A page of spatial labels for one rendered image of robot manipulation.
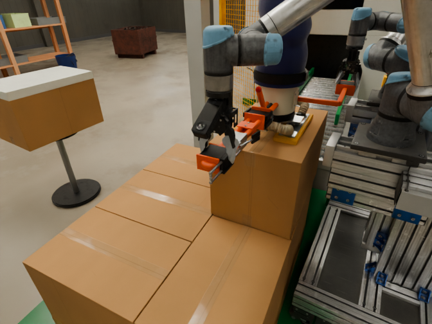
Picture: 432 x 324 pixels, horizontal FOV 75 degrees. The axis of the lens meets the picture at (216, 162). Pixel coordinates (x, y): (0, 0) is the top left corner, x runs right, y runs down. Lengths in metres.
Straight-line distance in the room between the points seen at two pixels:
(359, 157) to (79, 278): 1.16
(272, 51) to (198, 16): 1.91
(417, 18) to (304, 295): 1.21
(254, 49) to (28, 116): 1.72
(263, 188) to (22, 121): 1.59
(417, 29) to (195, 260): 1.05
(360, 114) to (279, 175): 0.63
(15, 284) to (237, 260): 1.46
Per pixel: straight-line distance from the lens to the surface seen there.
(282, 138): 1.23
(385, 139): 1.11
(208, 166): 0.80
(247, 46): 0.73
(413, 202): 1.08
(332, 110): 2.88
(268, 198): 1.23
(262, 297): 1.15
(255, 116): 1.09
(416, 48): 0.90
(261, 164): 1.15
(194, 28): 2.64
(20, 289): 2.19
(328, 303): 1.58
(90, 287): 1.27
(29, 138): 2.22
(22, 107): 2.17
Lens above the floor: 1.50
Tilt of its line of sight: 31 degrees down
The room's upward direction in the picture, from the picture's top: 2 degrees counter-clockwise
